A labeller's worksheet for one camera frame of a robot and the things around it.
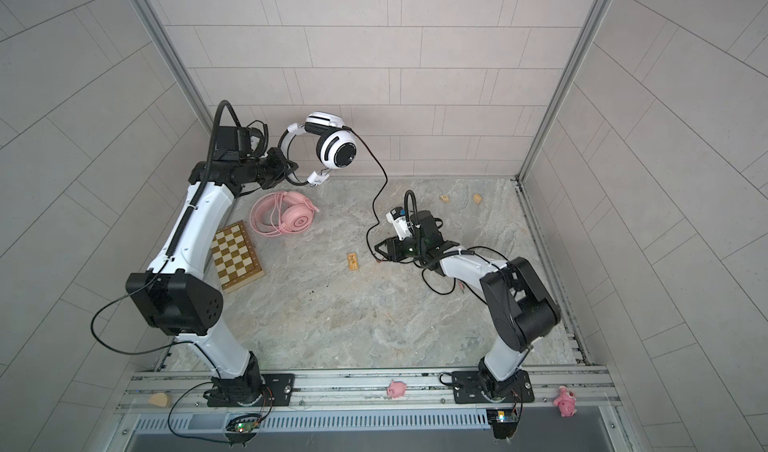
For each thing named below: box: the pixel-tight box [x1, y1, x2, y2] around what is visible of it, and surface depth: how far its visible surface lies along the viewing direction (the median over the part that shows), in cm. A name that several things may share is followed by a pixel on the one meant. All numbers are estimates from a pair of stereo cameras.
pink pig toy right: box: [553, 385, 577, 417], surface depth 69 cm
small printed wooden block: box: [348, 253, 359, 270], surface depth 95 cm
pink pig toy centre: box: [387, 379, 407, 398], surface depth 72 cm
